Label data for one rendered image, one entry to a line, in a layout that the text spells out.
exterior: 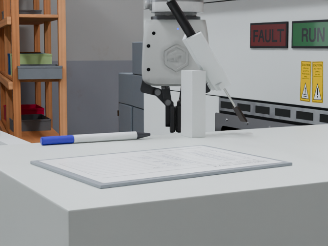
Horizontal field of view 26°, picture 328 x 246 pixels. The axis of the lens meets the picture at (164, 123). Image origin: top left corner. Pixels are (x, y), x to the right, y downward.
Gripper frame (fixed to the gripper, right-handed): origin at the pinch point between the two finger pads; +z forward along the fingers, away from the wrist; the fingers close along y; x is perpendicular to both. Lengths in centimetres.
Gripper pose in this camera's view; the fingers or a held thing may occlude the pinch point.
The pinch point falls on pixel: (175, 118)
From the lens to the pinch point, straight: 108.7
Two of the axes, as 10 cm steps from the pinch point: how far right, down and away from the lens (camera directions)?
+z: 0.0, 9.9, 1.1
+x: -0.4, -1.1, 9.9
